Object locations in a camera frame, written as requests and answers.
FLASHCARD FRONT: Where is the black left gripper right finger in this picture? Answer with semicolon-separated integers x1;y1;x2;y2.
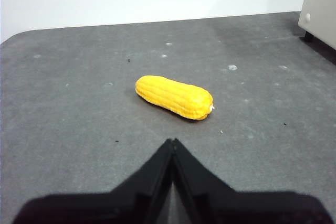
172;137;334;224

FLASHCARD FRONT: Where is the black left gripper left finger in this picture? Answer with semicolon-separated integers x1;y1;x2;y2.
12;138;174;224

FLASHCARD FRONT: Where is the white Toshiba toaster oven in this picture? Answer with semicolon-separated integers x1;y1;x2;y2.
298;0;336;51

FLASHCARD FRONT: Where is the yellow corn cob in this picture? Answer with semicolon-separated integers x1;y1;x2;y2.
135;75;215;122

